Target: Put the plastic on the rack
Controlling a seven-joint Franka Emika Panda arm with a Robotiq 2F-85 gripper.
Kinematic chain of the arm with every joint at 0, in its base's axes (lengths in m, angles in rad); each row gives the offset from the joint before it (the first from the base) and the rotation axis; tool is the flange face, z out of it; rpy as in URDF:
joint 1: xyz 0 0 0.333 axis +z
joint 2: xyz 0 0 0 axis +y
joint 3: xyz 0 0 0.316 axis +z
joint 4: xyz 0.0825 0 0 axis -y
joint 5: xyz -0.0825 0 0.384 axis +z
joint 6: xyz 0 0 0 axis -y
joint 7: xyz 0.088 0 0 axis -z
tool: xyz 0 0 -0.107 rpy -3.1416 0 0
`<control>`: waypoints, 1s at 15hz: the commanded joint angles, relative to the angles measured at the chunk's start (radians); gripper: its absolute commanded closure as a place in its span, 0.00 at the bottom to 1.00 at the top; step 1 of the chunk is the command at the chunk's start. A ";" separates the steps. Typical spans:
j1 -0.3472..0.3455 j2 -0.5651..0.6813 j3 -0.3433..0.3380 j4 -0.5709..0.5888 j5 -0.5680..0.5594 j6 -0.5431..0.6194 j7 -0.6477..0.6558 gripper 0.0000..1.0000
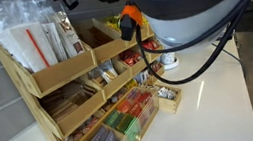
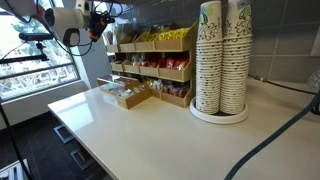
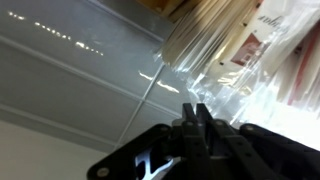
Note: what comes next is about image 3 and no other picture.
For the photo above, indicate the red straw in paper sleeve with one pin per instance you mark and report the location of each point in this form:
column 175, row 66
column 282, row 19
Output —
column 301, row 66

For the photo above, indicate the clear plastic bag of straws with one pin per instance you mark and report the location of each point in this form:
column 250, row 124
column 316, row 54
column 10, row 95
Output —
column 200, row 36

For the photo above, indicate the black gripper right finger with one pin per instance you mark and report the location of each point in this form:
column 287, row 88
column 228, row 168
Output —
column 253, row 150

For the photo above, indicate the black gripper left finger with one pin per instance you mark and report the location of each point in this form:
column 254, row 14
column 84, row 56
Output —
column 193, row 150

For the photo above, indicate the clear plastic packet red print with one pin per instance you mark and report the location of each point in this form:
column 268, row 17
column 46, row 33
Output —
column 248, row 50

